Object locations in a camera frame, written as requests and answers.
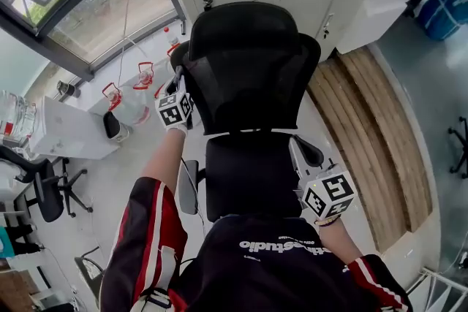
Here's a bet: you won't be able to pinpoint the yellow and purple bracelets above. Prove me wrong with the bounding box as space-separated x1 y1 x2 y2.
314 214 341 228

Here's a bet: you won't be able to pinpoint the dark window frame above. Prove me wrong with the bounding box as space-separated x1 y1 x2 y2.
0 0 188 83

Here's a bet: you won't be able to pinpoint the clear jug with red handle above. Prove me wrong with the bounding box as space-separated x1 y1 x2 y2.
132 61 173 99
101 82 151 126

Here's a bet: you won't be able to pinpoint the grey chair with armrest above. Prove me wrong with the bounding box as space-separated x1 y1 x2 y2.
74 246 106 301

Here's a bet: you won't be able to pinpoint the blue water barrel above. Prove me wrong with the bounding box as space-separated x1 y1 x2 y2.
415 0 468 42

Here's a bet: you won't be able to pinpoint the clear plastic water jugs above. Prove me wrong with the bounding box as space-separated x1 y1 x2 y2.
0 90 38 140

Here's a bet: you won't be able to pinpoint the thin white cable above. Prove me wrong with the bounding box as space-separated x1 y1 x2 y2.
180 156 207 228

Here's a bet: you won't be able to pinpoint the white low cabinet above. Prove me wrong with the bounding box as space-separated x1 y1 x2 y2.
28 96 122 161

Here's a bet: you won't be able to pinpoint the white metal rack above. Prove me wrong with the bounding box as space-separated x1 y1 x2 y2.
404 265 468 312

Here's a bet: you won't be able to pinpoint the black chair base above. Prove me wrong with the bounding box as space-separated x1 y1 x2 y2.
447 115 468 180

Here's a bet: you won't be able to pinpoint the black swivel chair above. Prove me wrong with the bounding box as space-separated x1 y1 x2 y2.
0 145 94 224

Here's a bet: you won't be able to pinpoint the black red striped jacket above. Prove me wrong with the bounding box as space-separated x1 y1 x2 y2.
98 176 415 312

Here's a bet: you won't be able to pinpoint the black and white appliance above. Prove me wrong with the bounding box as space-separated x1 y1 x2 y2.
102 110 130 142

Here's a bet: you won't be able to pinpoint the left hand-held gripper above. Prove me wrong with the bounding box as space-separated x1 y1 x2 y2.
154 64 195 130

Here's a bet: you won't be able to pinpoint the clear bottle with red cap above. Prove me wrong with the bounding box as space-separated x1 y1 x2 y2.
162 26 181 47

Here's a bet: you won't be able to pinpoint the white hanging cord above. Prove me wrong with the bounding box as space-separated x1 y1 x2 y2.
116 0 148 85

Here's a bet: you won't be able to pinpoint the person's left forearm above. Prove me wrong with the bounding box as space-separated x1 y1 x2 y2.
140 124 189 197

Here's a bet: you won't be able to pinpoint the black mesh office chair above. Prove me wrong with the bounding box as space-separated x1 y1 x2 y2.
170 1 326 224

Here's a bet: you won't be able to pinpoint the person's right forearm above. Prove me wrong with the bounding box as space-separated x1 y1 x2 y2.
317 216 363 265

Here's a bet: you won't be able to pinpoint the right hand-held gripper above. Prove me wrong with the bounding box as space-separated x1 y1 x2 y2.
288 137 358 221

